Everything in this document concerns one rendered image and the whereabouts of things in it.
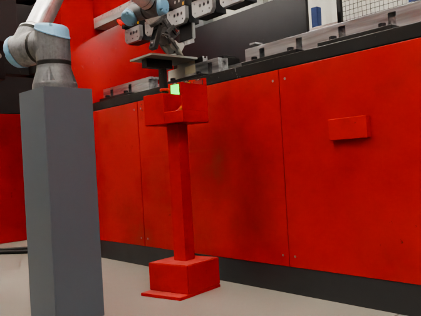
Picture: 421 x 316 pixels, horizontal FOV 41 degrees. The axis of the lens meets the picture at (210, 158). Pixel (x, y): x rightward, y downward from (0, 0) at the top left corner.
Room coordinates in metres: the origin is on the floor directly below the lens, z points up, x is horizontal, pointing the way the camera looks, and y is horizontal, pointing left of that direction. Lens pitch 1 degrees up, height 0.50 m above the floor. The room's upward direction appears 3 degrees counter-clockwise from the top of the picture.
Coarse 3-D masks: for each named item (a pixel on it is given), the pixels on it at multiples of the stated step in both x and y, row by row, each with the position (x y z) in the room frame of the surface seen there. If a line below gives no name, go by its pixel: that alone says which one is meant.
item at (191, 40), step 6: (186, 24) 2.69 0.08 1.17; (192, 24) 2.66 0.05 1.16; (180, 30) 2.73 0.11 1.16; (186, 30) 2.69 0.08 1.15; (192, 30) 2.66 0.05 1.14; (180, 36) 2.73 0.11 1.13; (186, 36) 2.69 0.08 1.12; (192, 36) 2.66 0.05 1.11; (180, 42) 2.74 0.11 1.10; (186, 42) 2.71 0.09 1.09; (192, 42) 2.67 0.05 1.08
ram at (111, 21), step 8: (96, 0) 3.29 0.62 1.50; (104, 0) 3.22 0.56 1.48; (112, 0) 3.15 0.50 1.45; (120, 0) 3.08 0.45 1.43; (128, 0) 3.02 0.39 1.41; (96, 8) 3.29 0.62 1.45; (104, 8) 3.23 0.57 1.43; (112, 8) 3.16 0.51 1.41; (96, 16) 3.30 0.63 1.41; (112, 16) 3.16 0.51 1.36; (120, 16) 3.09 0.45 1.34; (96, 24) 3.30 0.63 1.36; (104, 24) 3.24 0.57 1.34; (112, 24) 3.25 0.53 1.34
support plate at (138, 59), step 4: (140, 56) 2.52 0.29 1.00; (144, 56) 2.50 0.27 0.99; (148, 56) 2.49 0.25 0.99; (152, 56) 2.50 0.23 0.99; (156, 56) 2.50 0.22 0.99; (160, 56) 2.51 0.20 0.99; (164, 56) 2.52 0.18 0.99; (168, 56) 2.52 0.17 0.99; (172, 56) 2.53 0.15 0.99; (176, 56) 2.54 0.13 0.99; (180, 56) 2.56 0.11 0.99; (184, 56) 2.57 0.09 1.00; (188, 56) 2.59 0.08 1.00; (192, 56) 2.61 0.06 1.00; (132, 60) 2.57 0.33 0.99; (136, 60) 2.57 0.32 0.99; (140, 60) 2.57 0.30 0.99; (172, 60) 2.62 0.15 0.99; (176, 60) 2.62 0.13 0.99; (180, 60) 2.63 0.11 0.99; (184, 60) 2.63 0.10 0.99; (188, 60) 2.64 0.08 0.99; (192, 60) 2.65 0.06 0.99; (172, 64) 2.71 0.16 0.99; (176, 64) 2.72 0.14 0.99
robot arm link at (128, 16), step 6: (132, 6) 2.44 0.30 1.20; (138, 6) 2.41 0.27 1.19; (126, 12) 2.42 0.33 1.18; (132, 12) 2.42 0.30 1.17; (138, 12) 2.42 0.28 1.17; (126, 18) 2.44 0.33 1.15; (132, 18) 2.43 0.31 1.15; (138, 18) 2.44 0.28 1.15; (144, 18) 2.43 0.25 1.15; (126, 24) 2.46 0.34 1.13; (132, 24) 2.45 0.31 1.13
